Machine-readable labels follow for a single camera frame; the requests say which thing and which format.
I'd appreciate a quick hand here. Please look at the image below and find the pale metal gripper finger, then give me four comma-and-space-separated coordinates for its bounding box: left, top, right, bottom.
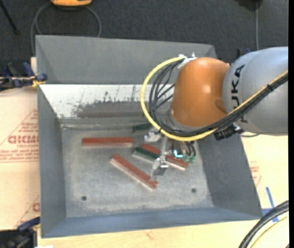
150, 159, 163, 181
159, 161, 169, 177

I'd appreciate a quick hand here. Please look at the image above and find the dark green flat block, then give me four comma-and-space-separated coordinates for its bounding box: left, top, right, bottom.
132, 146, 163, 163
132, 122, 153, 133

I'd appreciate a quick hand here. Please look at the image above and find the red-brown flat block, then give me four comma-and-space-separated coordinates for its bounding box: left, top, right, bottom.
81, 136, 134, 148
110, 153, 159, 191
140, 143, 190, 171

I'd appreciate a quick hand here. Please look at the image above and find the grey metal bin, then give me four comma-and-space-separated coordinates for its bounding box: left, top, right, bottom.
35, 35, 264, 239

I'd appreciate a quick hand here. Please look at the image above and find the brown cardboard board red print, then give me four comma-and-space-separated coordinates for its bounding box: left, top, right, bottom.
0, 57, 289, 233

